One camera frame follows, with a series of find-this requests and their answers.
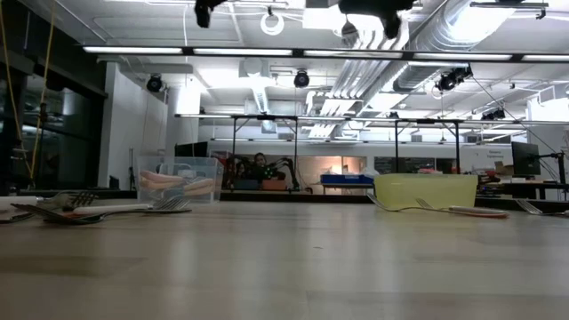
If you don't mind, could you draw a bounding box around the cardboard box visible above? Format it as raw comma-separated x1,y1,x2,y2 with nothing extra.
493,160,515,177

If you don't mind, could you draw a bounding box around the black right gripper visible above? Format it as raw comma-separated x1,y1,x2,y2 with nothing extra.
338,0,415,40

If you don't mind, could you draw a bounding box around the black metal table frame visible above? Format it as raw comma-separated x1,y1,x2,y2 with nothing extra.
17,188,569,213

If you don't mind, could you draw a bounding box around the thin black floor stand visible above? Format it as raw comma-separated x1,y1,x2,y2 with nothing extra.
127,147,137,191

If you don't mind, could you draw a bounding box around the white ring light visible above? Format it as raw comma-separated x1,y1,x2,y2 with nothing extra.
260,11,285,36

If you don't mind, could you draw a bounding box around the yellow plastic container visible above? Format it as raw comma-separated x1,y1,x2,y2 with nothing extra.
373,172,480,210

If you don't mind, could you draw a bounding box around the white LED light strip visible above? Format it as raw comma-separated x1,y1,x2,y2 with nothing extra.
413,52,513,61
521,54,569,62
192,47,293,57
83,46,184,55
303,49,404,59

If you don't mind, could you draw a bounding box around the white-handled fork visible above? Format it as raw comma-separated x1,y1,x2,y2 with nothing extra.
0,196,44,211
72,196,193,215
414,196,511,220
514,198,569,219

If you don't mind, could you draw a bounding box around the yellow cable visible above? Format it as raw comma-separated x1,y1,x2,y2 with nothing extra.
0,0,58,179

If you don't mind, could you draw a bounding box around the clear plastic container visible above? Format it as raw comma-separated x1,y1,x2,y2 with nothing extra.
135,155,225,204

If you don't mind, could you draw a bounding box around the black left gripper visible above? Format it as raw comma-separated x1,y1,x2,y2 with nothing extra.
194,0,228,29

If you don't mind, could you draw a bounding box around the black overhead light bar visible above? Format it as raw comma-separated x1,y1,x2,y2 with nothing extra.
82,43,569,63

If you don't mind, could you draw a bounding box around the blue bin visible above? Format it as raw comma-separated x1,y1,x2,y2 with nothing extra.
319,173,375,186

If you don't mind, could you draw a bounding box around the silver ventilation duct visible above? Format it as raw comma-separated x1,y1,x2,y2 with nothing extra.
393,0,519,92

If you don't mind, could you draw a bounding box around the black background workstation frame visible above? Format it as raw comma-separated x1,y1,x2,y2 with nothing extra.
393,116,462,175
229,113,300,193

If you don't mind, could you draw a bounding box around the black computer monitor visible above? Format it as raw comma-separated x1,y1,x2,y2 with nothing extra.
510,141,542,177

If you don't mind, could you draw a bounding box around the person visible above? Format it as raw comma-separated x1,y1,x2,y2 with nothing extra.
251,151,270,181

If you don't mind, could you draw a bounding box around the silver metal fork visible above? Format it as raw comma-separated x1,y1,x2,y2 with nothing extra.
365,192,451,214
0,212,36,225

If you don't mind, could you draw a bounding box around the black background desk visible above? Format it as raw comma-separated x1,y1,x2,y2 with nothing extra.
477,180,569,201

